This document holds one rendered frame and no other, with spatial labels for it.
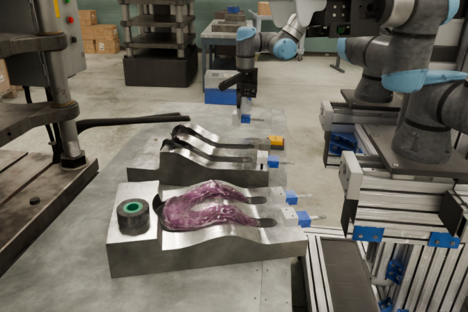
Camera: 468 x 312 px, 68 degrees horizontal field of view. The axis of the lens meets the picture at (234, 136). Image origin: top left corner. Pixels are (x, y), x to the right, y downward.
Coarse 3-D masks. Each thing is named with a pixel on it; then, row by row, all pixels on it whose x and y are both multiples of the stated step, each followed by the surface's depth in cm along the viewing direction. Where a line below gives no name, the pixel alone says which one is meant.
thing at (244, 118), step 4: (236, 112) 146; (236, 116) 144; (240, 116) 144; (244, 116) 145; (248, 116) 145; (232, 120) 145; (236, 120) 145; (240, 120) 145; (244, 120) 145; (248, 120) 145; (260, 120) 146; (232, 124) 146; (236, 124) 146; (240, 124) 146
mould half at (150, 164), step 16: (192, 128) 136; (160, 144) 138; (192, 144) 125; (208, 144) 131; (256, 144) 133; (144, 160) 126; (160, 160) 118; (176, 160) 118; (192, 160) 117; (208, 160) 121; (256, 160) 122; (128, 176) 123; (144, 176) 122; (160, 176) 121; (176, 176) 120; (192, 176) 120; (208, 176) 119; (224, 176) 118; (240, 176) 117; (256, 176) 116
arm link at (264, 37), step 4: (260, 32) 134; (264, 32) 134; (268, 32) 134; (272, 32) 134; (276, 32) 135; (260, 36) 132; (264, 36) 132; (268, 36) 131; (260, 40) 131; (264, 40) 132; (268, 40) 129; (260, 44) 132; (264, 44) 132; (260, 48) 133; (264, 48) 133
